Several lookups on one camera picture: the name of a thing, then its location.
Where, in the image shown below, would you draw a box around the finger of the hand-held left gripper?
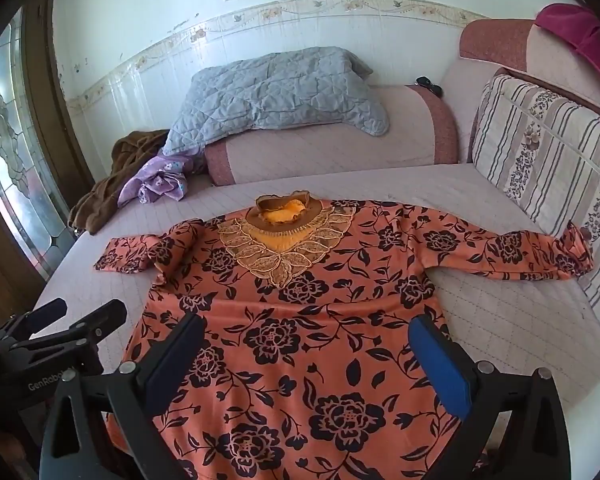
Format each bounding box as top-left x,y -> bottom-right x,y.
0,298 -> 69,349
11,300 -> 128,362

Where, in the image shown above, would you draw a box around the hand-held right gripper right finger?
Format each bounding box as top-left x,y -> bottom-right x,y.
409,314 -> 578,480

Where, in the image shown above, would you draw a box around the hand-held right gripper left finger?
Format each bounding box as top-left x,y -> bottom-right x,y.
40,312 -> 207,480

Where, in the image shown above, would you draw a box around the orange floral top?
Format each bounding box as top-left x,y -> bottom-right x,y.
94,189 -> 595,480

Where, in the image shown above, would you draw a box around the black sunglasses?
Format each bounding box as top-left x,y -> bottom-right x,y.
415,76 -> 443,97

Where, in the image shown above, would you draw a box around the pink sofa bolster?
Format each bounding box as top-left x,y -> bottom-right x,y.
203,84 -> 460,187

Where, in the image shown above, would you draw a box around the stained glass wooden door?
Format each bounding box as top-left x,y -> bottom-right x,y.
0,0 -> 96,281

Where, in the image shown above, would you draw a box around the pink sofa backrest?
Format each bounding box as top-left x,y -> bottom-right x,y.
440,19 -> 600,116

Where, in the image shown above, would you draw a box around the magenta cloth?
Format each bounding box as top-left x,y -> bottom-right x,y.
534,3 -> 600,106

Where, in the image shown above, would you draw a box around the grey quilted pillow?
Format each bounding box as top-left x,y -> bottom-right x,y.
161,46 -> 391,157

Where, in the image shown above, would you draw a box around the brown blanket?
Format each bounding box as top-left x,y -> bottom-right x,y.
68,130 -> 171,235

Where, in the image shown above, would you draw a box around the purple floral cloth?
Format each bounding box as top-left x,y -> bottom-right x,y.
117,154 -> 196,208

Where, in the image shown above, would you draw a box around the striped floral cushion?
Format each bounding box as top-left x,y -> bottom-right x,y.
467,74 -> 600,351

